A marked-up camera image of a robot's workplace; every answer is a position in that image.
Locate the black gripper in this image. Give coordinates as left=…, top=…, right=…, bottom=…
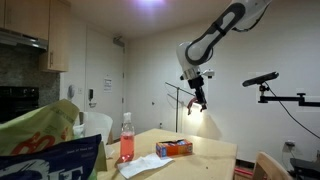
left=187, top=76, right=207, bottom=115

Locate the orange blue ziplock bag box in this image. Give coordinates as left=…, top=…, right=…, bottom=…
left=156, top=139, right=193, bottom=158

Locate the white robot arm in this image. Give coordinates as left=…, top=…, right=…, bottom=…
left=176, top=0, right=272, bottom=110

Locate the blue snack bag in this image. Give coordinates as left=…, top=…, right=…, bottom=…
left=0, top=135, right=102, bottom=180

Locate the green chip bag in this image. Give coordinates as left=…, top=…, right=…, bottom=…
left=0, top=98, right=108, bottom=180

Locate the pink liquid spray bottle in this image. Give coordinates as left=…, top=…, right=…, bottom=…
left=120, top=112, right=135, bottom=162

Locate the white paper towel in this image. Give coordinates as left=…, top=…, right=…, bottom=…
left=117, top=153, right=172, bottom=179

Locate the white door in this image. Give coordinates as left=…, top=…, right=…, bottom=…
left=85, top=28, right=124, bottom=139

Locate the white chair back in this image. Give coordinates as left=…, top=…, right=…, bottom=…
left=79, top=112, right=113, bottom=144

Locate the wooden upper cabinet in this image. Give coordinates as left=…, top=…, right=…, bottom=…
left=0, top=0, right=71, bottom=72

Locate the black oven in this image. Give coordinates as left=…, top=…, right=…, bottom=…
left=0, top=86, right=39, bottom=123

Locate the steel range hood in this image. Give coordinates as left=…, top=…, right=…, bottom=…
left=0, top=28, right=48, bottom=51

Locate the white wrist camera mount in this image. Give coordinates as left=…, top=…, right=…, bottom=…
left=202, top=69, right=215, bottom=79

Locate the black stereo camera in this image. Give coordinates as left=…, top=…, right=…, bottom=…
left=242, top=72, right=279, bottom=87

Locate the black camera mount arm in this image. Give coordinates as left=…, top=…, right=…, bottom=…
left=259, top=85, right=320, bottom=107

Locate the black camera cable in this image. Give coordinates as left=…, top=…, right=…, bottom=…
left=266, top=87, right=320, bottom=141

